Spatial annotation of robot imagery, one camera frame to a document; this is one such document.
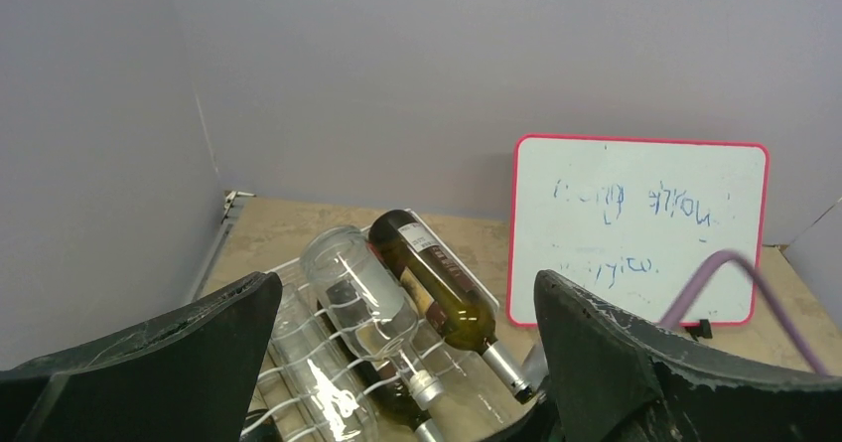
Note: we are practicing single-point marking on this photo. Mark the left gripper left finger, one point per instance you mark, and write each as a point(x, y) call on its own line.
point(187, 375)

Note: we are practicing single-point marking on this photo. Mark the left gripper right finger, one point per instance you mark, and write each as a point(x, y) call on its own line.
point(614, 376)

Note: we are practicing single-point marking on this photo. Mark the clear square glass bottle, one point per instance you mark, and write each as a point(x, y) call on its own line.
point(324, 402)

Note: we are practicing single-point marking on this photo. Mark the clear bottle back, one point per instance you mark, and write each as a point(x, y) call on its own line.
point(472, 385)

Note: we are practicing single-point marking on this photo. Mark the dark bottle brown label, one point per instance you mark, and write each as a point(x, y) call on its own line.
point(392, 399)

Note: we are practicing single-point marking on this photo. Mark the clear bottle silver cap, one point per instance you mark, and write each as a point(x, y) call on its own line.
point(342, 269)

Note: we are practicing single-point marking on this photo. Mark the red framed whiteboard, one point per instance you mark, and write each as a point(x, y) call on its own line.
point(629, 219)

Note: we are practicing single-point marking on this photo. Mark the white wire wine rack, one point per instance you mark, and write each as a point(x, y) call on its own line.
point(384, 322)

